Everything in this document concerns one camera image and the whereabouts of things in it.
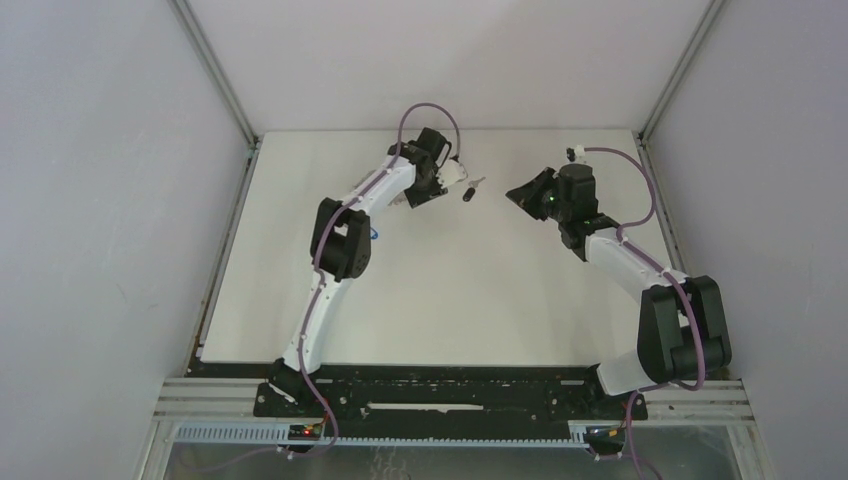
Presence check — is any aluminium frame post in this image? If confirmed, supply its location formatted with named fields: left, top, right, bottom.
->
left=638, top=0, right=730, bottom=144
left=168, top=0, right=260, bottom=149

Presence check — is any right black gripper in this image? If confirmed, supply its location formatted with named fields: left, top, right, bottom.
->
left=507, top=167, right=570, bottom=224

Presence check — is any grey cable duct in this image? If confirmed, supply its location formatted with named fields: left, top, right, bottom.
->
left=173, top=422, right=589, bottom=449

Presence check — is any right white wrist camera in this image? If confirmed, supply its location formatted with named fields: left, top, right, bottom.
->
left=566, top=145, right=586, bottom=164

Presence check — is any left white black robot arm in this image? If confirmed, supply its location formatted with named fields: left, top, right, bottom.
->
left=253, top=128, right=466, bottom=418

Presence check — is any left aluminium frame post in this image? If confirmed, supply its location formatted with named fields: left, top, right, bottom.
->
left=168, top=0, right=260, bottom=149

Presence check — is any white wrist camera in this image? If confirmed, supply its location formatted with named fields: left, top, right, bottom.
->
left=437, top=159, right=468, bottom=189
left=566, top=145, right=586, bottom=164

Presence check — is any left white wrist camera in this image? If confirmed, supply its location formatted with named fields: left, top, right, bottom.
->
left=437, top=159, right=468, bottom=189

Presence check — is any key with black fob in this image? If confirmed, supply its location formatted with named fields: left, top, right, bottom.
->
left=462, top=176, right=486, bottom=202

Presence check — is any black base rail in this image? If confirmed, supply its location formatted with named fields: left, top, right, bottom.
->
left=263, top=364, right=648, bottom=440

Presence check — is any right aluminium frame post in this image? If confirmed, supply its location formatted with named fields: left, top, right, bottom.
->
left=638, top=0, right=730, bottom=144

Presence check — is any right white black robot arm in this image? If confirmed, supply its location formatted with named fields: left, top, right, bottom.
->
left=506, top=163, right=732, bottom=418

